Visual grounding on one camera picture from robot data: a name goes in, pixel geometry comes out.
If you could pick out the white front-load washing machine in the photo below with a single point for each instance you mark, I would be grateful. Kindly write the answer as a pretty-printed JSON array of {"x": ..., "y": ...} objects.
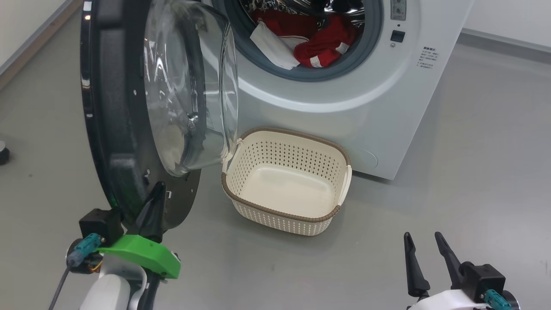
[{"x": 387, "y": 107}]

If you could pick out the black round glass washer door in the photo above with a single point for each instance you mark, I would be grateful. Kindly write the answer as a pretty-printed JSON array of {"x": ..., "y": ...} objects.
[{"x": 116, "y": 129}]

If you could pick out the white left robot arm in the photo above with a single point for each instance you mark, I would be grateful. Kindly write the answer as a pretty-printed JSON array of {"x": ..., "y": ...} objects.
[{"x": 107, "y": 288}]

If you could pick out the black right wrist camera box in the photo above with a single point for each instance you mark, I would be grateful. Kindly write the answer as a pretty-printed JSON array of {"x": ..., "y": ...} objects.
[{"x": 484, "y": 280}]

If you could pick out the red garment with white bands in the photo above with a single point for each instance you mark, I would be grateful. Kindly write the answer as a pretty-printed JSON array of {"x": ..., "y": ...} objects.
[{"x": 327, "y": 43}]

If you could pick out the cream perforated laundry basket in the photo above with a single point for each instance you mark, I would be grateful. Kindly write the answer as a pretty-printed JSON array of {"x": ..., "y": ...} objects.
[{"x": 288, "y": 189}]

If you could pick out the red white striped collar garment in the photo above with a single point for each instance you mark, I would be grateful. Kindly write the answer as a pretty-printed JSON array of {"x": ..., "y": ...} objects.
[{"x": 275, "y": 47}]

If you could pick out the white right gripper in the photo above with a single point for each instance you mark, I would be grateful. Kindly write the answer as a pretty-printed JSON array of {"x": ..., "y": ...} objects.
[{"x": 447, "y": 301}]

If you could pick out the black caster wheel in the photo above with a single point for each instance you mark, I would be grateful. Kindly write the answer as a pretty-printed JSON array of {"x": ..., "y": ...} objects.
[{"x": 3, "y": 153}]

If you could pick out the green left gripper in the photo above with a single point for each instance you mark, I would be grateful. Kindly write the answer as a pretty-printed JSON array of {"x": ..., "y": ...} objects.
[{"x": 146, "y": 256}]

